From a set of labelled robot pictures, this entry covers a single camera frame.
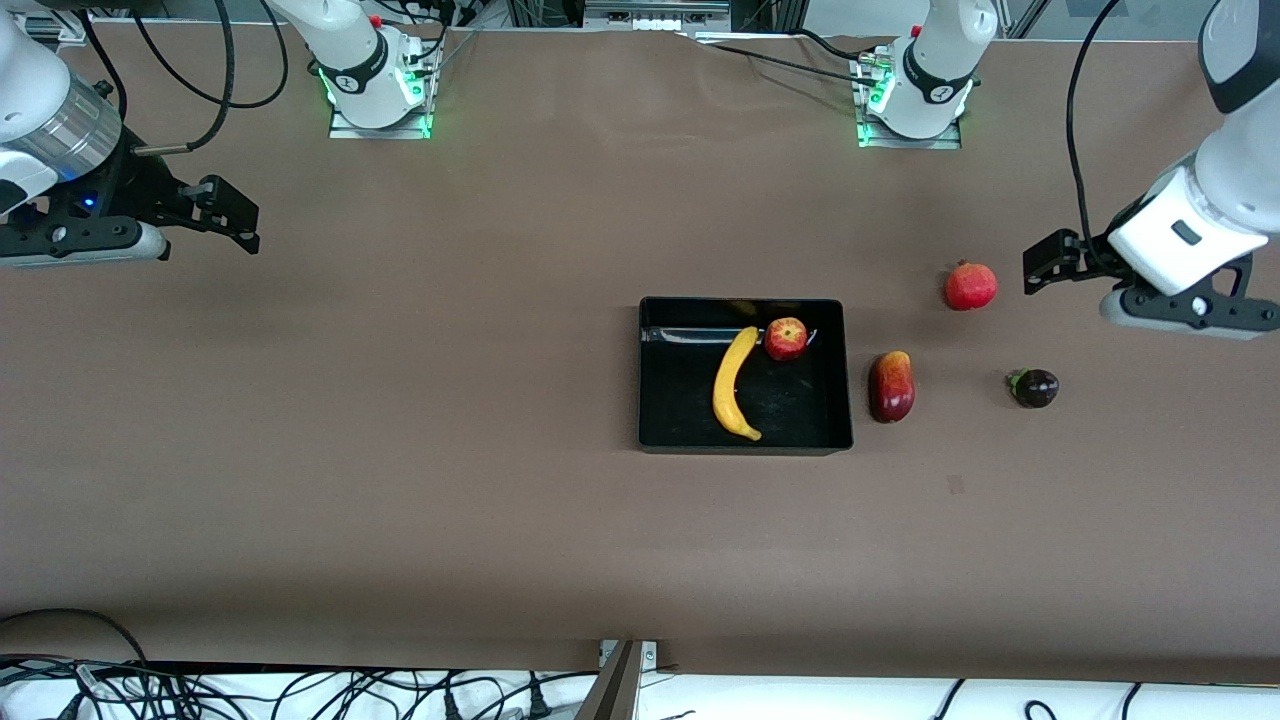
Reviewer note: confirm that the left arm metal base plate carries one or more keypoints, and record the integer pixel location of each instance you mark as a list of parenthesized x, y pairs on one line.
[(905, 142)]

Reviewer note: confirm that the silver equipment rack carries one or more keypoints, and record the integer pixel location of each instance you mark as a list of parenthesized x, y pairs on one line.
[(655, 12)]

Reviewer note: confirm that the brown table cover sheet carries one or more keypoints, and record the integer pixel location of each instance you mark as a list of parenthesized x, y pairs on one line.
[(400, 400)]

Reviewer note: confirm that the black plastic box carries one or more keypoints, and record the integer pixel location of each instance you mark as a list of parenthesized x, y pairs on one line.
[(790, 410)]

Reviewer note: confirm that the dark purple eggplant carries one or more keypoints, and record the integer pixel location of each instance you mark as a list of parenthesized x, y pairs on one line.
[(1036, 388)]

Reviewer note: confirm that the red yellow apple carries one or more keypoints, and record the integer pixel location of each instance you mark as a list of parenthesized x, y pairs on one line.
[(786, 338)]

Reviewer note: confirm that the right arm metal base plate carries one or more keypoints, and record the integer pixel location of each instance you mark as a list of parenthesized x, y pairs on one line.
[(345, 132)]

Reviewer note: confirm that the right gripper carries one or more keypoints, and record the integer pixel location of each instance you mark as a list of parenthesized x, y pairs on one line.
[(148, 188)]

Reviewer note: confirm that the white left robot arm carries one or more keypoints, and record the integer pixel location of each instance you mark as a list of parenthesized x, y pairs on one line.
[(940, 60)]

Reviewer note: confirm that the small metal bracket plate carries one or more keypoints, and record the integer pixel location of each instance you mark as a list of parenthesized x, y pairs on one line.
[(651, 655)]

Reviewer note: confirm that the yellow banana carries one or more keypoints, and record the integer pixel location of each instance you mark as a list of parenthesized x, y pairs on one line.
[(730, 390)]

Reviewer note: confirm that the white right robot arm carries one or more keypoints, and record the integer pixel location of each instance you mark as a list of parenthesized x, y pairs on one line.
[(350, 50)]

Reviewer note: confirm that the red yellow mango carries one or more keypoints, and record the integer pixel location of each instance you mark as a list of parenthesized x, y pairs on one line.
[(892, 388)]

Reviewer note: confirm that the aluminium profile bar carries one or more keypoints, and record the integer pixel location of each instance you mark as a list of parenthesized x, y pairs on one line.
[(615, 690)]

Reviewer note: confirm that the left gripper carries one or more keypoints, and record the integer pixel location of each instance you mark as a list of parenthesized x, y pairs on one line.
[(1093, 250)]

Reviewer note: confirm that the red pomegranate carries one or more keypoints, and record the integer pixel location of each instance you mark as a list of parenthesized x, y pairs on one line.
[(970, 286)]

